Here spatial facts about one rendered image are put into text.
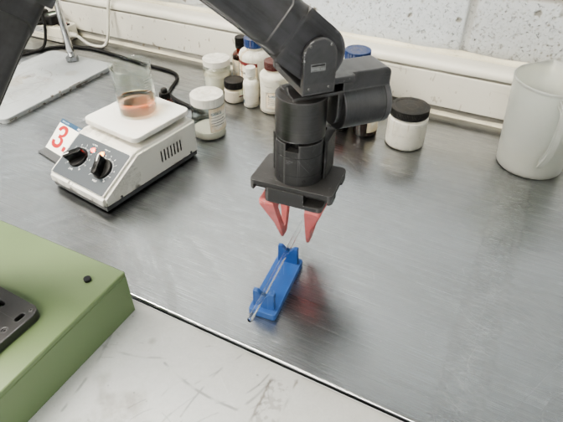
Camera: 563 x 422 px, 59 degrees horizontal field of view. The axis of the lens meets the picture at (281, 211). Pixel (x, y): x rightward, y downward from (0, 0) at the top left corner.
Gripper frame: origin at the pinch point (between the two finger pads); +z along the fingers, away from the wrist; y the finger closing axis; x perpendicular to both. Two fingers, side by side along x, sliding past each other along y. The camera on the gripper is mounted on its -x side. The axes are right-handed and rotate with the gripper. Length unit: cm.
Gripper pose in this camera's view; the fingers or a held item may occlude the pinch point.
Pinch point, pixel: (296, 231)
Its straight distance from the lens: 65.1
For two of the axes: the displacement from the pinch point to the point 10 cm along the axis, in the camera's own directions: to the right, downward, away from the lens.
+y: -9.3, -2.3, 2.8
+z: -0.1, 7.9, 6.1
